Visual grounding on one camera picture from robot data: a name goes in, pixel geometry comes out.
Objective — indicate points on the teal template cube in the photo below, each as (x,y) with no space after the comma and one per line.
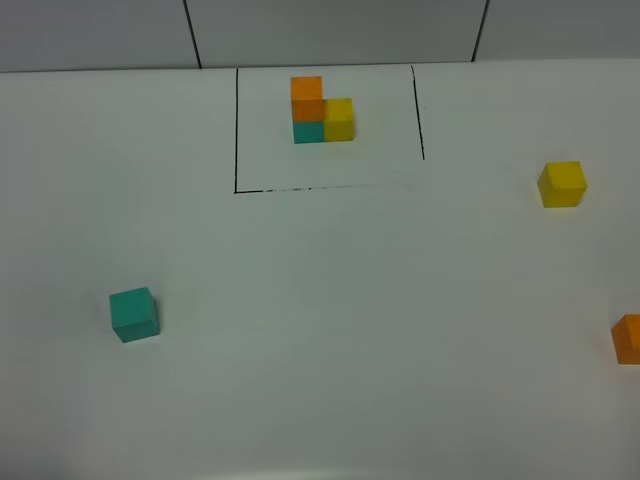
(308,132)

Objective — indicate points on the yellow template cube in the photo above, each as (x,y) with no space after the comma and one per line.
(339,120)

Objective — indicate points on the orange template cube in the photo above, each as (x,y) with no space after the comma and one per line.
(307,102)

